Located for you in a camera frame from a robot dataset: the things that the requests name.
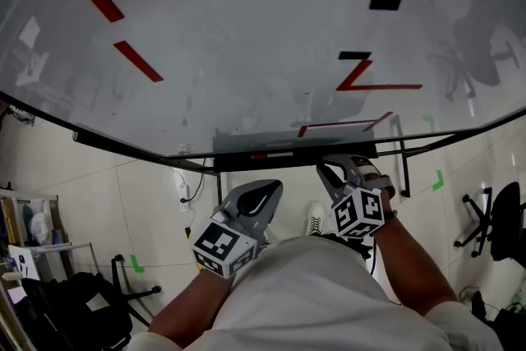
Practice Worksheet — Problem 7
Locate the black whiteboard stand leg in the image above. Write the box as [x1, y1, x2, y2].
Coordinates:
[376, 138, 413, 199]

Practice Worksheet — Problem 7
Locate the person's white shirt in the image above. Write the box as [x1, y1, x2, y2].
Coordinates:
[127, 235, 507, 351]

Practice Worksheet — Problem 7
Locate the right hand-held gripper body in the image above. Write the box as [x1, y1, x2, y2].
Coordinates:
[330, 155, 396, 240]

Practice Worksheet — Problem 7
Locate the person's white shoe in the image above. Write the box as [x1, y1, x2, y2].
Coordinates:
[305, 201, 327, 238]

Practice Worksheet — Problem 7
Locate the black office chair with bag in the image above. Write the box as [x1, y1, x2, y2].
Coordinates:
[21, 254, 163, 351]

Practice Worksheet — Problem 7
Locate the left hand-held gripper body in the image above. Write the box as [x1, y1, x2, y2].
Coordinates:
[191, 199, 275, 280]

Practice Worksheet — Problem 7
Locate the black power cable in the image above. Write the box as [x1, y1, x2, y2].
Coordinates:
[179, 171, 205, 204]

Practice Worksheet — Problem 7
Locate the white power strip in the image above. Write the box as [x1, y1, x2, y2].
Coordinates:
[177, 182, 192, 214]

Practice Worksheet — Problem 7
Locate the black magnetic strip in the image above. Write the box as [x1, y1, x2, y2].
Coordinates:
[337, 51, 373, 62]

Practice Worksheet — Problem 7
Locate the thin dark red magnetic strip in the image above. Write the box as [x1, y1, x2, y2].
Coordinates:
[307, 118, 374, 129]

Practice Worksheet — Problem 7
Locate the glass whiteboard with black frame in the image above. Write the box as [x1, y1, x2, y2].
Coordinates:
[0, 0, 526, 174]

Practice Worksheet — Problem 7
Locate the person's right hand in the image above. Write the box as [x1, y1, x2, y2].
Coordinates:
[358, 171, 397, 199]

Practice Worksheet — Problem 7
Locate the person's right forearm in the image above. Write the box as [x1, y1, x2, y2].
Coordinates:
[371, 195, 459, 318]

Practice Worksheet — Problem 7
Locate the narrow red magnetic strip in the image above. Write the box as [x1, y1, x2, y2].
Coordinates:
[362, 111, 395, 133]

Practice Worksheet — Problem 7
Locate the person's left forearm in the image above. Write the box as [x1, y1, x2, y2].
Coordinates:
[147, 266, 236, 347]

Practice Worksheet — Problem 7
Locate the white metal shelf rack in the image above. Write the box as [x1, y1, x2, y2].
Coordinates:
[0, 187, 98, 351]

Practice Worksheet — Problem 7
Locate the white plastic bag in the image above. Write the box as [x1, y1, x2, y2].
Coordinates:
[30, 211, 54, 247]

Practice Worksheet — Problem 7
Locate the thin long red magnetic strip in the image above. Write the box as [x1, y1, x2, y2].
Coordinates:
[348, 83, 424, 92]

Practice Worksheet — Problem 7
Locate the short red magnetic strip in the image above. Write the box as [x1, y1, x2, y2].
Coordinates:
[113, 40, 164, 84]

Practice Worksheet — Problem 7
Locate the black marker tray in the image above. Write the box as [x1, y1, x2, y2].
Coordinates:
[212, 142, 379, 173]

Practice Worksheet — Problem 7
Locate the slanted red magnetic strip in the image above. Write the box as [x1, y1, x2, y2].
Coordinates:
[335, 59, 374, 92]

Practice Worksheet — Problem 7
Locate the black bag with cables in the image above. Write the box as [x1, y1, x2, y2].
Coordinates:
[459, 286, 526, 351]

